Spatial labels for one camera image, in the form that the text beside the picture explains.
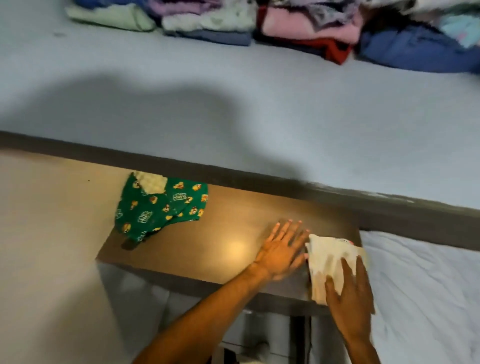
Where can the person's right hand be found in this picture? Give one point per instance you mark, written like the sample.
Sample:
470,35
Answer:
352,307

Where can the person's left hand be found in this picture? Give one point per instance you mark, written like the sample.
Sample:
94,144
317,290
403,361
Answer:
279,255

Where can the cream giraffe print shirt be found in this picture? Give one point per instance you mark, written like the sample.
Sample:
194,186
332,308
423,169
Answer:
322,262

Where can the green chipmunk print shorts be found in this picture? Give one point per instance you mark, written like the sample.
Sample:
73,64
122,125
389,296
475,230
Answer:
157,217

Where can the green checkered small shirt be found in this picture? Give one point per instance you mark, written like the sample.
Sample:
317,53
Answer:
152,183

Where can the row of clothes stacks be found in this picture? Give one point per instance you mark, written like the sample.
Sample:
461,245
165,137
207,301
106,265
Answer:
300,26

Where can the person's left forearm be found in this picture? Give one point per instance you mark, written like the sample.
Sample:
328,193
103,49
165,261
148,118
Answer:
202,322

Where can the white bed sheet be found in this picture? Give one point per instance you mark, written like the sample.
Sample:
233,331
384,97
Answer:
420,292

